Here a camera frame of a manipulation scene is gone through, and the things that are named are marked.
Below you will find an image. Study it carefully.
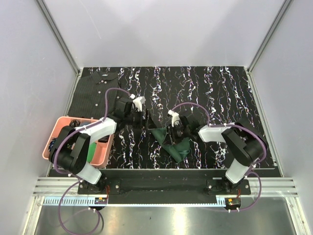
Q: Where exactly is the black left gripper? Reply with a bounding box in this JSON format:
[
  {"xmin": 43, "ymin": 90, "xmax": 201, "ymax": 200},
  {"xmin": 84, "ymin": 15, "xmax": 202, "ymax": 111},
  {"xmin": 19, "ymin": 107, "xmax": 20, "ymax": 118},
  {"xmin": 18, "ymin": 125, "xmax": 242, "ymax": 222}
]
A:
[{"xmin": 124, "ymin": 109, "xmax": 157, "ymax": 130}]

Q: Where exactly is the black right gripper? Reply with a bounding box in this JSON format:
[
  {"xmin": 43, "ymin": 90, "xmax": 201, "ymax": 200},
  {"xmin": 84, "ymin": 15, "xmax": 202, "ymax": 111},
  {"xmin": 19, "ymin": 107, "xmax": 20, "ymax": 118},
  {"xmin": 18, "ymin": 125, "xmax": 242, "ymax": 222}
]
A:
[{"xmin": 162, "ymin": 123, "xmax": 190, "ymax": 146}]

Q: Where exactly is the green cloth napkin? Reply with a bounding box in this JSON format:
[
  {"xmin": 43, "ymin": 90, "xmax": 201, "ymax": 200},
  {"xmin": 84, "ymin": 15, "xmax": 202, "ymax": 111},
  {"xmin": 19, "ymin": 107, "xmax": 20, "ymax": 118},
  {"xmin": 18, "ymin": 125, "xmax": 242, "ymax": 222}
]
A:
[{"xmin": 151, "ymin": 128, "xmax": 190, "ymax": 163}]

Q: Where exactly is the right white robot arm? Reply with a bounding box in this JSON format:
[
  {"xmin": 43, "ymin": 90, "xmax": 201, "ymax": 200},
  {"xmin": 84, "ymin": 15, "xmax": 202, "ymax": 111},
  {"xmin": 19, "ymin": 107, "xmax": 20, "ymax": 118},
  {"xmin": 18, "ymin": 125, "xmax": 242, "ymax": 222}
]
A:
[{"xmin": 166, "ymin": 110, "xmax": 268, "ymax": 194}]

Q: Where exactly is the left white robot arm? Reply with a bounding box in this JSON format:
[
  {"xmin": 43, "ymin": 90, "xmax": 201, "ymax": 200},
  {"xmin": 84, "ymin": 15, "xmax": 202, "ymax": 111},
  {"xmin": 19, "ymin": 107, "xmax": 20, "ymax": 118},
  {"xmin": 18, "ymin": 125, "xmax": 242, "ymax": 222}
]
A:
[{"xmin": 48, "ymin": 95, "xmax": 148, "ymax": 194}]

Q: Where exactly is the dark brown rolled cloth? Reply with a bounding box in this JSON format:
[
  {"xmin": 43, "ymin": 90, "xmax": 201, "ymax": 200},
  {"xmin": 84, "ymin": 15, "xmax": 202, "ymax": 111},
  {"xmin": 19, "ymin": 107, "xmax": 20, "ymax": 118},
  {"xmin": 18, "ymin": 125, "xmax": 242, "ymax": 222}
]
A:
[{"xmin": 98, "ymin": 138, "xmax": 109, "ymax": 143}]

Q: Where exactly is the pink compartment tray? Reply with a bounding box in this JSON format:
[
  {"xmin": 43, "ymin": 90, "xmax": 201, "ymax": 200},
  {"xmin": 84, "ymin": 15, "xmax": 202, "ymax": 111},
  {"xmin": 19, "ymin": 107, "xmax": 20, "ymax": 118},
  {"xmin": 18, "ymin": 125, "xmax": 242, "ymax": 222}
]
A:
[{"xmin": 42, "ymin": 117, "xmax": 114, "ymax": 168}]

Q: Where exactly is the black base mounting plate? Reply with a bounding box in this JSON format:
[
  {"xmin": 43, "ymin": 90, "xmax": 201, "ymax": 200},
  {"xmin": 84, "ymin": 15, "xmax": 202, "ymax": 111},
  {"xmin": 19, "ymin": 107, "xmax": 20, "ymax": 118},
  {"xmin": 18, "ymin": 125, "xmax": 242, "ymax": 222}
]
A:
[{"xmin": 78, "ymin": 169, "xmax": 251, "ymax": 206}]

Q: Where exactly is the green rolled cloth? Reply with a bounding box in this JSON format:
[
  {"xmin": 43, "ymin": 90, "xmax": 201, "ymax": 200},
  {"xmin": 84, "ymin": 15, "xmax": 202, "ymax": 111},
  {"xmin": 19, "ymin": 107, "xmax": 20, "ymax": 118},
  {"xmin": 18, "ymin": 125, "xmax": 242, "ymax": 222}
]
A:
[{"xmin": 87, "ymin": 142, "xmax": 96, "ymax": 163}]

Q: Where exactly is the dark pinstriped shirt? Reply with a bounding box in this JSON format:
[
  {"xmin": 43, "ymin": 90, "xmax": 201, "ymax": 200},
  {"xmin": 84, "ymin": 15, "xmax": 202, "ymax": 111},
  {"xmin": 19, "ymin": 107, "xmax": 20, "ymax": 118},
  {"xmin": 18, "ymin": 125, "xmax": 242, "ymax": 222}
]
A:
[{"xmin": 67, "ymin": 71, "xmax": 120, "ymax": 119}]

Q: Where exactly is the green patterned rolled tie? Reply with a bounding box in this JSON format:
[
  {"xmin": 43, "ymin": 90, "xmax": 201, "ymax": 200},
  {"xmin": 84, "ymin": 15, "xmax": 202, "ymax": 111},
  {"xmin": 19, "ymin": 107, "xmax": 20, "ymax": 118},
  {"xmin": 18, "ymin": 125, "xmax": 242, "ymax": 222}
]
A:
[{"xmin": 69, "ymin": 119, "xmax": 81, "ymax": 128}]

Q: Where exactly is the blue patterned rolled tie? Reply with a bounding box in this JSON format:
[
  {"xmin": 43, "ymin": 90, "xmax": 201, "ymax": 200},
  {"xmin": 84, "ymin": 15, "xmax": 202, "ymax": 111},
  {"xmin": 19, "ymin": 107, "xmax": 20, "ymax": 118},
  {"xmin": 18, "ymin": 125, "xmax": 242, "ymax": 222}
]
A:
[{"xmin": 48, "ymin": 138, "xmax": 57, "ymax": 152}]

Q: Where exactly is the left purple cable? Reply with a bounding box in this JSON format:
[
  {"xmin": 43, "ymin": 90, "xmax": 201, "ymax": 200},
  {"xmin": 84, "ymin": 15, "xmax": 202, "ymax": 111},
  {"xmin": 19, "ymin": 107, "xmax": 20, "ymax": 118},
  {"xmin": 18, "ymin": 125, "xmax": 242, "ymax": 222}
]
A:
[{"xmin": 54, "ymin": 88, "xmax": 135, "ymax": 232}]

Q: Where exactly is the aluminium frame rail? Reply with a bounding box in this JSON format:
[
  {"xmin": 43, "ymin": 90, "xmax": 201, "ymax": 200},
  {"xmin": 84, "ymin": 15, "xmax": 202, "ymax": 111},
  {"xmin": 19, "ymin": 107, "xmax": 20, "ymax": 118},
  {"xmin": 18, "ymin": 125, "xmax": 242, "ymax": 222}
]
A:
[{"xmin": 33, "ymin": 177, "xmax": 298, "ymax": 197}]

